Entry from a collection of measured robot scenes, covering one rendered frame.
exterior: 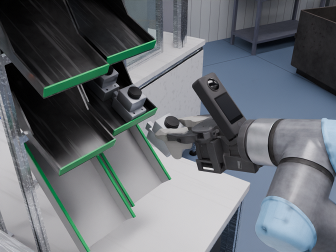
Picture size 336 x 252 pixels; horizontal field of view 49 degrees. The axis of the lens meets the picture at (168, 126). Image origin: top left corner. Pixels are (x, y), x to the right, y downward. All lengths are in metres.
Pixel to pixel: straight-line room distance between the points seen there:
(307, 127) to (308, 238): 0.15
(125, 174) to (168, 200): 0.23
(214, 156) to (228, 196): 0.51
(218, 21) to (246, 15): 0.45
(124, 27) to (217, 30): 4.15
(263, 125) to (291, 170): 0.10
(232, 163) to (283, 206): 0.18
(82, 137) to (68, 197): 0.15
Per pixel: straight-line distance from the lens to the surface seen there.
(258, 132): 0.58
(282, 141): 0.56
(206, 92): 0.62
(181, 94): 2.23
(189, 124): 0.73
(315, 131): 0.54
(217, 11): 4.86
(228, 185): 1.18
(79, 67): 0.69
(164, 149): 0.75
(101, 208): 0.86
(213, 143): 0.63
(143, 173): 0.95
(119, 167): 0.92
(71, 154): 0.74
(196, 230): 1.04
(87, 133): 0.77
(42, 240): 0.92
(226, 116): 0.62
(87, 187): 0.86
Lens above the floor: 1.63
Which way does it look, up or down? 32 degrees down
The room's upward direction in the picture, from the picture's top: straight up
